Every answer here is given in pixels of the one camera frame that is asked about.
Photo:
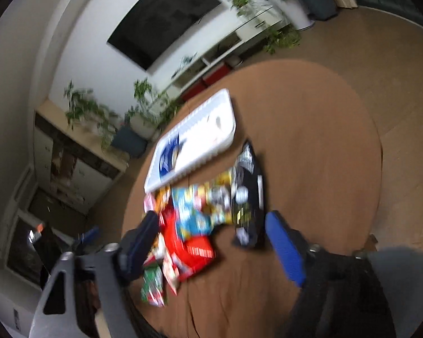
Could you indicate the green trailing plant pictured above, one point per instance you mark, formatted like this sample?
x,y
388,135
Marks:
x,y
282,38

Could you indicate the golden yellow snack packet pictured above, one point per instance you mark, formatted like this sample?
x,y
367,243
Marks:
x,y
220,197

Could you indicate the wooden display cabinet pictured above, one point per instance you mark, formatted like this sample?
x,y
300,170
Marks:
x,y
74,148

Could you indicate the white television cabinet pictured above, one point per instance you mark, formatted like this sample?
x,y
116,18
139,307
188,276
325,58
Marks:
x,y
253,24

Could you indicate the white plant pot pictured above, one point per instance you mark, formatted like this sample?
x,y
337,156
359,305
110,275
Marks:
x,y
298,12
142,125

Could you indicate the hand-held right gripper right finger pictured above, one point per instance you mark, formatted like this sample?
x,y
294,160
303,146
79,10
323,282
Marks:
x,y
285,250

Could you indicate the orange snack bar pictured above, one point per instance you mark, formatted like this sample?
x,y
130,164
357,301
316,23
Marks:
x,y
162,199

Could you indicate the red storage box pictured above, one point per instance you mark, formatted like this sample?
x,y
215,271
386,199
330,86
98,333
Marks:
x,y
215,74
193,91

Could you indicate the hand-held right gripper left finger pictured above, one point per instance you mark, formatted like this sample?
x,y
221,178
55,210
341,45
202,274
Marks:
x,y
144,243

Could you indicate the small white red packet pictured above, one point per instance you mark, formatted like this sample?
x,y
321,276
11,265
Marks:
x,y
171,271

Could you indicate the blue cartoon snack packet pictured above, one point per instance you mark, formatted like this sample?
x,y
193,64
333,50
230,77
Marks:
x,y
192,218

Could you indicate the black snack packet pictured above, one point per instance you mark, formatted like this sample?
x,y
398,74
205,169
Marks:
x,y
248,190

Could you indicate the large red snack packet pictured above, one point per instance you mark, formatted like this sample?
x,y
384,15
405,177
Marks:
x,y
194,251

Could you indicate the plain blue snack packet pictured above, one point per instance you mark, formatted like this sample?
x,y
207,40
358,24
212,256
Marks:
x,y
169,155

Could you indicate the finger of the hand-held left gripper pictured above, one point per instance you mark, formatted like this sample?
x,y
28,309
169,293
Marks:
x,y
90,234

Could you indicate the white plastic tray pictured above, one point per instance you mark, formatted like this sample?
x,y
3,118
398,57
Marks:
x,y
211,119

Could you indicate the green snack packet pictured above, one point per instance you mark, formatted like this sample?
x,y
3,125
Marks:
x,y
151,283

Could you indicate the green climbing vine plant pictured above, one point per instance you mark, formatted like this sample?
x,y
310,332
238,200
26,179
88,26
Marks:
x,y
169,109

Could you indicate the black wall television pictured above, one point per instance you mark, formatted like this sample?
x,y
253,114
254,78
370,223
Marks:
x,y
162,17

